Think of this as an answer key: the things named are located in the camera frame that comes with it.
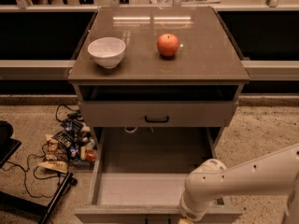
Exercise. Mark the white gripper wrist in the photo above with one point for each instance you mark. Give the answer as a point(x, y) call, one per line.
point(191, 211)

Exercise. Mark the grey drawer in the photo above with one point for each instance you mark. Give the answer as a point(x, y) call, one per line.
point(138, 177)
point(157, 114)

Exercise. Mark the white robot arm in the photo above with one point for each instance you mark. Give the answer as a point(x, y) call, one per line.
point(271, 174)

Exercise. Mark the grey top drawer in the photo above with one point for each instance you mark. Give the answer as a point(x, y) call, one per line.
point(157, 114)

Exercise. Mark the grey drawer cabinet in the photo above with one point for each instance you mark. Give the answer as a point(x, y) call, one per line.
point(206, 67)

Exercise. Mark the black stand base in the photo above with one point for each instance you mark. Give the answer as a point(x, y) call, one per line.
point(42, 211)

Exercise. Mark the yellow chip bag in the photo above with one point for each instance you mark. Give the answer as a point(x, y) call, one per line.
point(56, 156)

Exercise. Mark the dark blue snack bag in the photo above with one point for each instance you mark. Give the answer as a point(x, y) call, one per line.
point(69, 134)

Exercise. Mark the red apple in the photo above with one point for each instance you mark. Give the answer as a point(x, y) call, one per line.
point(167, 45)

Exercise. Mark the white ceramic bowl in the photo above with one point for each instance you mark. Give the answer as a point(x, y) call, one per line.
point(107, 52)

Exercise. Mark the black chair seat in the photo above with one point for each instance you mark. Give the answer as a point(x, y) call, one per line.
point(8, 145)

